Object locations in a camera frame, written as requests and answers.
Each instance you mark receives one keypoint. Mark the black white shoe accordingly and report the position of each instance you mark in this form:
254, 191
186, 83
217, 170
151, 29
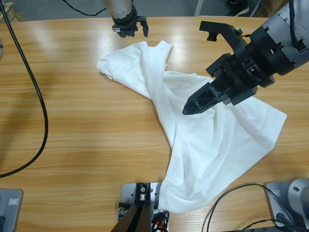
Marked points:
239, 8

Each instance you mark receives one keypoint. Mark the white metal post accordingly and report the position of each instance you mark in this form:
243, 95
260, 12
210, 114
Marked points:
199, 7

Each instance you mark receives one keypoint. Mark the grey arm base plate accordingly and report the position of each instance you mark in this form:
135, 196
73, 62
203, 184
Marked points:
9, 210
285, 203

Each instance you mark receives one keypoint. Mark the white Unitree T-shirt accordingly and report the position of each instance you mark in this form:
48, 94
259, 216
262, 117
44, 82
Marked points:
212, 145

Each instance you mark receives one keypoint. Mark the white block with dark post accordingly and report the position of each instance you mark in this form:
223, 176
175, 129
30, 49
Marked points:
140, 208

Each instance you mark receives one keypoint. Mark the wooden pallet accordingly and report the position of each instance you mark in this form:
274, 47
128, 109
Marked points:
9, 12

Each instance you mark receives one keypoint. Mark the brown cardboard box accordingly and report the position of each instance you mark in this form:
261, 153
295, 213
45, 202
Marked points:
270, 7

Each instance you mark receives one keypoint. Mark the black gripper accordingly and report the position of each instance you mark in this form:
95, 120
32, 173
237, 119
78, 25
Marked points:
126, 24
251, 63

